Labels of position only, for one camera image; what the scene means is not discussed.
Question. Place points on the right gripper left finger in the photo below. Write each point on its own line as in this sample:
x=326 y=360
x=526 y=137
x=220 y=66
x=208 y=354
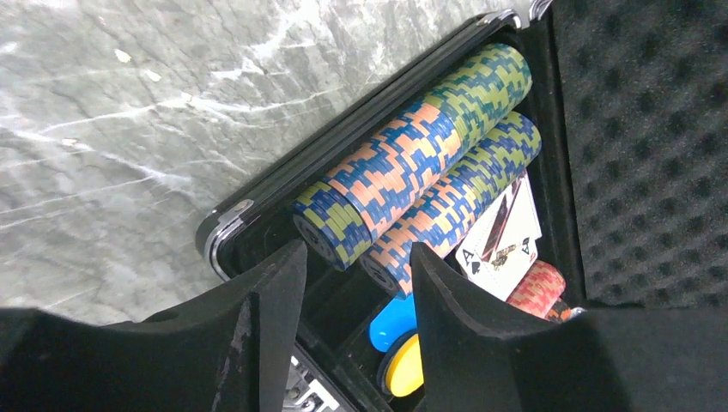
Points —
x=226 y=350

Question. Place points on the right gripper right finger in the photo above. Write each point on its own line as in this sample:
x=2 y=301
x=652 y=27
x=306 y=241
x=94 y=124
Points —
x=481 y=354

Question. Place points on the red chip stack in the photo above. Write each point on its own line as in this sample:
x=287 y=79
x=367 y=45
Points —
x=539 y=290

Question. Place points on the grey chip stack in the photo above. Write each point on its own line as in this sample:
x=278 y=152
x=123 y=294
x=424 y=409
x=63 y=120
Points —
x=394 y=166

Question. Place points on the dark green chip stack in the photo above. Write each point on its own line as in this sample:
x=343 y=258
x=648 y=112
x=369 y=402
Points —
x=500 y=157

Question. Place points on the purple-grey chip stack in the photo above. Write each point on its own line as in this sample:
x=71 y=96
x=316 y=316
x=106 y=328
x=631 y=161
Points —
x=440 y=219

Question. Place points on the yellow dealer button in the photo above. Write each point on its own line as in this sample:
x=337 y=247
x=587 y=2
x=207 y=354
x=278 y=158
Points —
x=400 y=373

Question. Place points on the blue dealer button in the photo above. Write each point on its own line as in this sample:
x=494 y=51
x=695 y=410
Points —
x=395 y=320

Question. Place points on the playing cards deck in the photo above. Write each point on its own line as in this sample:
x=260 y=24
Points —
x=501 y=245

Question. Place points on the black poker case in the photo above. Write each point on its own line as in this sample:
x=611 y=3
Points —
x=630 y=188

